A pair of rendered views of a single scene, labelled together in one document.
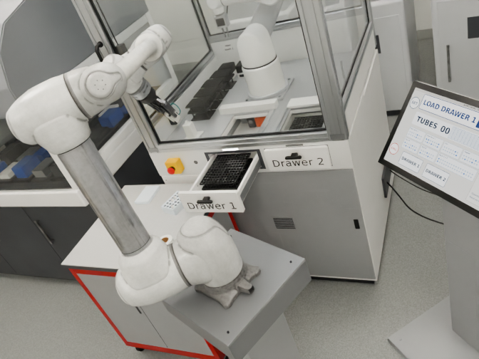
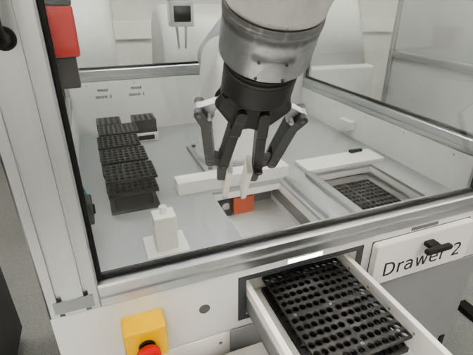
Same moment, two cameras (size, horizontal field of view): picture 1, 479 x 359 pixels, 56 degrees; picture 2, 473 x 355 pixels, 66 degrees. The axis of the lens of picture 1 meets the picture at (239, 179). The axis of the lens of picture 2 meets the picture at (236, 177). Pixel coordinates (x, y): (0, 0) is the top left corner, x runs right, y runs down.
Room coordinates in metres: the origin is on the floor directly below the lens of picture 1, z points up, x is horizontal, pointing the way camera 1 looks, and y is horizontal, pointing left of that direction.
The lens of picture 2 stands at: (1.62, 0.55, 1.41)
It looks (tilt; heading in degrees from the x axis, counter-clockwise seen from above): 26 degrees down; 306
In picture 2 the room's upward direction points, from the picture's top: straight up
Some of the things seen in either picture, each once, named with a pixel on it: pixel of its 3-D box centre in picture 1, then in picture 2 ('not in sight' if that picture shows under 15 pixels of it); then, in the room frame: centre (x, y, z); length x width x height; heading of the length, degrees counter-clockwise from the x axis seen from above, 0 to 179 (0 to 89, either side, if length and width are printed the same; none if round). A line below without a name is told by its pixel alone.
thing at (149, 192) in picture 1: (147, 194); not in sight; (2.02, 0.47, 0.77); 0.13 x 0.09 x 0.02; 148
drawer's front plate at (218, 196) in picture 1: (210, 201); not in sight; (1.61, 0.15, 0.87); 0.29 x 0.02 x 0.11; 57
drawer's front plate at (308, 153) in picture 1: (296, 158); (421, 250); (1.68, -0.27, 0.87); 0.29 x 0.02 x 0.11; 57
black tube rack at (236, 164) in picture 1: (227, 173); (328, 315); (1.77, 0.04, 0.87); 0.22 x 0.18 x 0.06; 147
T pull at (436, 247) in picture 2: (294, 156); (434, 246); (1.65, -0.26, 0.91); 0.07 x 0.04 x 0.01; 57
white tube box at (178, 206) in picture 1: (176, 202); not in sight; (1.84, 0.32, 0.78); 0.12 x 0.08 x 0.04; 132
